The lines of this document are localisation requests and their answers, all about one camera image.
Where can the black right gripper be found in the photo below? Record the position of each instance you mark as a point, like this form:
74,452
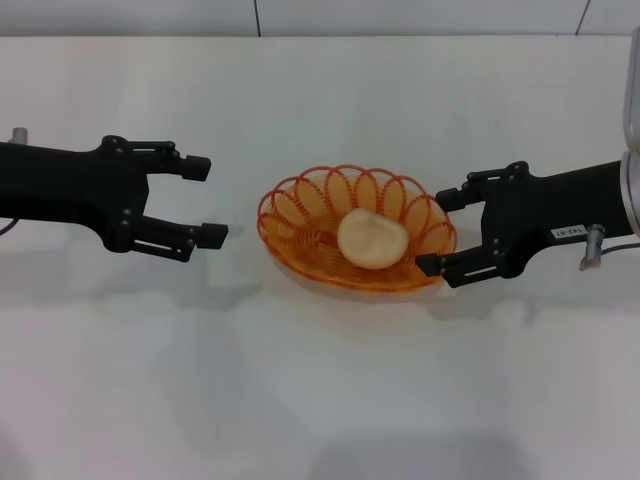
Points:
550,215

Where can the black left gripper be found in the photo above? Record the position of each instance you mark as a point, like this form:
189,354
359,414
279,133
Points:
65,185

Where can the round pale bread bun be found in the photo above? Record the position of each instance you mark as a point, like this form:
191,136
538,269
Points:
372,240

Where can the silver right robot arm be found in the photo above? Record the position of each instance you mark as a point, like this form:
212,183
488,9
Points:
631,150

